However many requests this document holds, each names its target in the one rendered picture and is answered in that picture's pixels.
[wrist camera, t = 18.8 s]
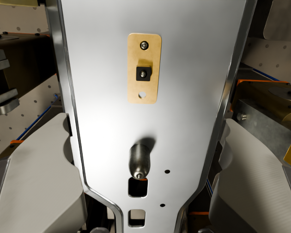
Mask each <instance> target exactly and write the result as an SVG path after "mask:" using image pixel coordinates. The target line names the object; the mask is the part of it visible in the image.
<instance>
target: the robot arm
mask: <svg viewBox="0 0 291 233"><path fill-rule="evenodd" d="M72 136H73V133H72V128H71V122H70V117H69V113H59V114H58V115H56V116H55V117H54V118H52V119H51V120H50V121H48V122H47V123H46V124H44V125H43V126H42V127H40V128H39V129H38V130H36V131H35V132H34V133H33V134H31V135H30V136H29V137H28V138H27V139H26V140H24V141H23V142H22V143H21V144H20V145H19V146H18V147H17V148H16V149H15V151H14V152H13V153H12V154H11V156H10V157H9V158H8V159H6V160H1V161H0V233H76V232H77V231H78V230H79V229H80V228H81V227H82V226H83V225H84V223H85V222H86V220H87V216H88V214H87V208H86V202H85V195H84V189H83V184H82V180H81V176H80V172H79V169H78V168H77V167H76V166H74V165H72V164H71V162H72V160H73V153H72V148H71V143H70V137H72ZM218 141H220V144H221V145H222V147H223V149H222V152H221V155H220V158H219V161H218V162H219V164H220V166H221V168H222V171H221V172H220V174H219V177H218V180H217V183H216V186H215V189H214V192H213V195H212V197H211V203H210V210H209V221H210V223H211V224H212V225H213V226H214V228H215V229H216V230H217V231H218V232H219V233H291V168H290V167H286V166H283V165H282V164H281V162H280V161H279V160H278V159H277V157H276V156H275V155H274V154H273V153H272V152H271V151H270V150H269V149H268V148H267V147H266V146H265V145H264V144H263V143H262V142H261V141H260V140H258V139H257V138H256V137H254V136H253V135H252V134H251V133H249V132H248V131H247V130H246V129H244V128H243V127H242V126H241V125H239V124H238V123H237V122H235V121H234V120H233V119H230V118H228V119H225V118H223V119H222V121H221V124H220V128H219V134H218Z"/></svg>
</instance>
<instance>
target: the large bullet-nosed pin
mask: <svg viewBox="0 0 291 233"><path fill-rule="evenodd" d="M150 167H151V159H150V149H149V148H148V147H147V146H145V145H142V144H136V145H134V146H132V147H131V148H130V149H129V158H128V169H129V172H130V174H131V176H132V177H133V178H134V179H137V180H141V179H144V178H145V177H146V176H147V175H148V174H149V171H150Z"/></svg>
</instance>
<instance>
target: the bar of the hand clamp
mask: <svg viewBox="0 0 291 233"><path fill-rule="evenodd" d="M8 67H10V64H9V60H8V59H3V60H0V70H2V69H5V68H8ZM17 95H18V91H17V89H16V88H11V89H0V104H1V103H3V102H5V101H7V100H9V99H11V98H13V97H15V96H17Z"/></svg>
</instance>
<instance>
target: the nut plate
mask: <svg viewBox="0 0 291 233"><path fill-rule="evenodd" d="M142 41H147V42H148V44H149V47H148V49H146V50H142V49H141V47H140V43H141V42H142ZM161 43H162V39H161V37H160V36H159V35H155V34H138V33H132V34H130V35H129V36H128V38H127V100H128V102H129V103H131V104H154V103H156V101H157V92H158V76H159V65H160V54H161ZM142 70H145V71H146V72H147V73H146V76H145V77H141V76H140V74H139V73H140V71H142ZM140 92H145V93H146V96H145V97H144V98H140V97H139V93H140Z"/></svg>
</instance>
